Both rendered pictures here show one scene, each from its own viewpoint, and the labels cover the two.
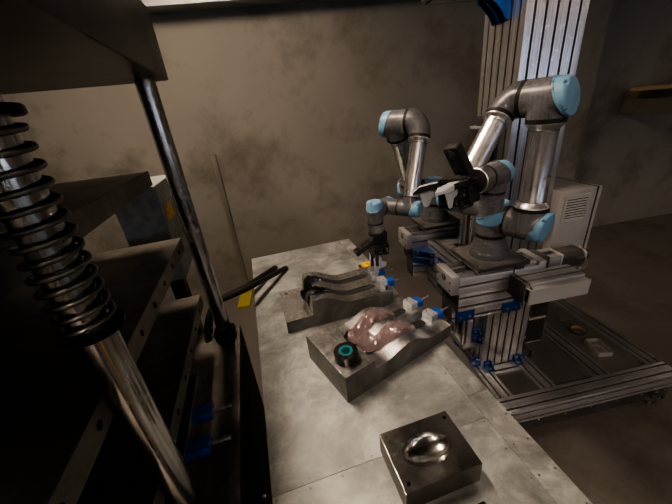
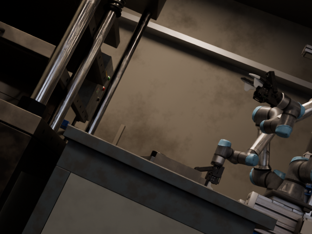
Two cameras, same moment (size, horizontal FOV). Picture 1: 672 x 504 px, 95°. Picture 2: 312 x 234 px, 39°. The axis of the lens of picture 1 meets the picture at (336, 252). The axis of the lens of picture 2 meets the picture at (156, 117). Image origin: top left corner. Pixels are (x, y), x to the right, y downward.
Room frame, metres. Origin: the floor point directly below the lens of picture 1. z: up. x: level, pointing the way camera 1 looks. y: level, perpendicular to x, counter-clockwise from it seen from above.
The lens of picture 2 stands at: (-1.26, -0.49, 0.64)
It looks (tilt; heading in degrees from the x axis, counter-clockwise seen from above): 13 degrees up; 16
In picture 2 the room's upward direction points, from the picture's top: 25 degrees clockwise
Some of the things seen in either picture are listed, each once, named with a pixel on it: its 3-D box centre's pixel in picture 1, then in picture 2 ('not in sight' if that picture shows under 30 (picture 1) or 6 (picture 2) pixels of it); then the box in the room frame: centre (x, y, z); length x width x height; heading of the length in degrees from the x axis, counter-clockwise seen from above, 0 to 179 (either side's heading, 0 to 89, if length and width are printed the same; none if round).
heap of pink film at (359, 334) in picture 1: (379, 325); not in sight; (0.94, -0.13, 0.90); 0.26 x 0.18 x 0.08; 121
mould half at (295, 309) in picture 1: (333, 292); not in sight; (1.26, 0.03, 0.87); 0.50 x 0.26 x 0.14; 103
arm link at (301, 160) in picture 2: (493, 216); (300, 171); (1.15, -0.65, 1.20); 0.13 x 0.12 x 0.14; 33
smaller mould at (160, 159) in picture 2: not in sight; (174, 172); (0.28, -0.19, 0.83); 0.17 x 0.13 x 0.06; 103
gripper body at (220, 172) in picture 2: (377, 243); (214, 173); (1.37, -0.21, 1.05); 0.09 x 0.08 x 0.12; 103
